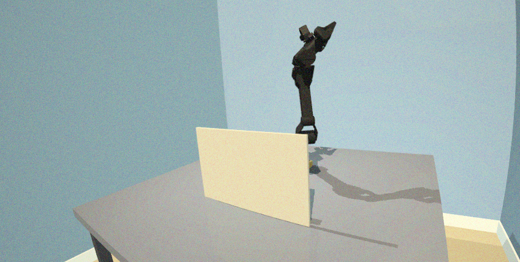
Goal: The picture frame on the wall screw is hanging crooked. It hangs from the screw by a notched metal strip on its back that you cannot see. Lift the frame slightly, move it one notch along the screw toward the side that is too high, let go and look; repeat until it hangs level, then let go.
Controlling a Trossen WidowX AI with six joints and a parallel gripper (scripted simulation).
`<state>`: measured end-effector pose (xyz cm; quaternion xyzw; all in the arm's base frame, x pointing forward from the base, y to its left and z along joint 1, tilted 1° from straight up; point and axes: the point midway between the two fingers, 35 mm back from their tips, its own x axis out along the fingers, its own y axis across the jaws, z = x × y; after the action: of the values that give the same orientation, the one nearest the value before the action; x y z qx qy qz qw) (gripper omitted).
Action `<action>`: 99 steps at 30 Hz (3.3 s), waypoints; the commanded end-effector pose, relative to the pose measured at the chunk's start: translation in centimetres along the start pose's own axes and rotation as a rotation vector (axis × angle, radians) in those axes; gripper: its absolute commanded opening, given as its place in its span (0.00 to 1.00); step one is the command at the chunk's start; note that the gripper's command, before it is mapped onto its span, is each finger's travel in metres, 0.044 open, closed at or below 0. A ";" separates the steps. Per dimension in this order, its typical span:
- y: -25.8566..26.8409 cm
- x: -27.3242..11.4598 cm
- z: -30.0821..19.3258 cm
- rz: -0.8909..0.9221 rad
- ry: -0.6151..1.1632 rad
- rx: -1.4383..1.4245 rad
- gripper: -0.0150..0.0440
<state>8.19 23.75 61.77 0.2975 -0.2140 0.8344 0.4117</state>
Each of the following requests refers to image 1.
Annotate cream flat board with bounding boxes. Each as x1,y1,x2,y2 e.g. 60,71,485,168
196,128,311,227

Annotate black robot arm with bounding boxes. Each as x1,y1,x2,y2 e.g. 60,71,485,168
291,25,318,144

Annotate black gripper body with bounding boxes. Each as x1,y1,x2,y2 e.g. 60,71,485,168
302,26,330,54

